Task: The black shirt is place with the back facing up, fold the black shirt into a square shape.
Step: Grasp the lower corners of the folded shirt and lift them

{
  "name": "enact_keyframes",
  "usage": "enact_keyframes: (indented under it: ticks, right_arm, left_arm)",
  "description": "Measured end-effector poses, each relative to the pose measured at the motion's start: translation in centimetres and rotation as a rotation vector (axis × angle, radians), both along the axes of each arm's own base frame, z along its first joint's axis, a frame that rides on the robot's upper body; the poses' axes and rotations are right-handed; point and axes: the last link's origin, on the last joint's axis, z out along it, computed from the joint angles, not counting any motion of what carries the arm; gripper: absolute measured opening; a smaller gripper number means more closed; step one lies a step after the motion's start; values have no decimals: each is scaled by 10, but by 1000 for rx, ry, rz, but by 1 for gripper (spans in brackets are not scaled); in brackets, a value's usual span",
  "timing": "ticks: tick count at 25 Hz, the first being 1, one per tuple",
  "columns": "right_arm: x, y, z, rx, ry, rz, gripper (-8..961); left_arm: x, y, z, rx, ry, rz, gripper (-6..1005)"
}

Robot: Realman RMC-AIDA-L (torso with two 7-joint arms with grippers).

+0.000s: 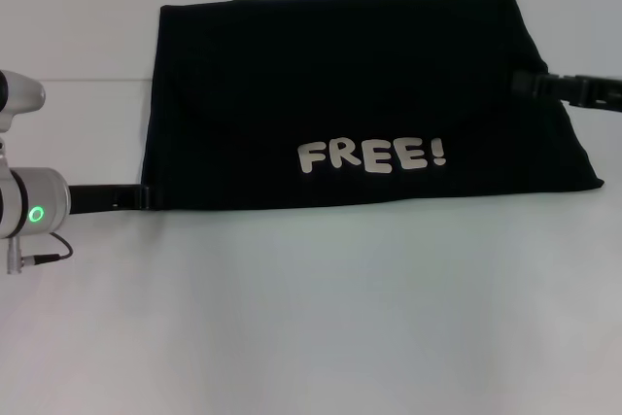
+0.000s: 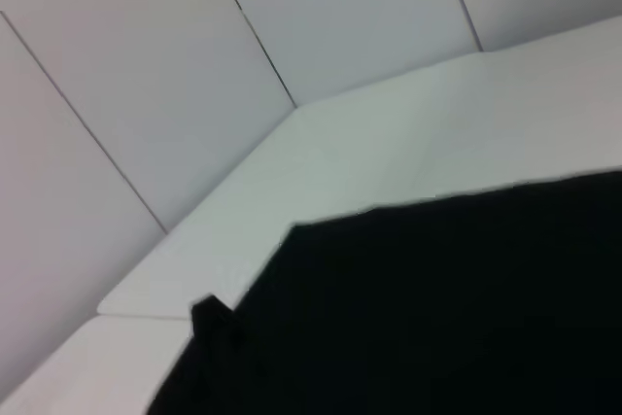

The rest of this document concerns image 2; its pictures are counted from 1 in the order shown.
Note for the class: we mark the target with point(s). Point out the black shirt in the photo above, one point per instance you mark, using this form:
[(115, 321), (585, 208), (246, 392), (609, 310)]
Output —
[(413, 313)]

